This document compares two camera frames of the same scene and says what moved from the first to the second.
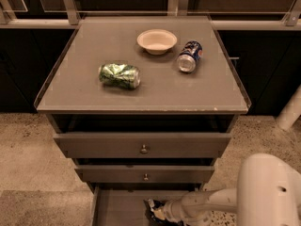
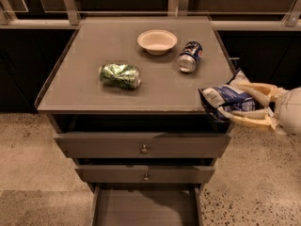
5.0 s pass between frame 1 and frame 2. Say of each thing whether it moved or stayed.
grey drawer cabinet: stayed
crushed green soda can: stayed
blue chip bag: moved
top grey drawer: stayed
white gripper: moved
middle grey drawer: stayed
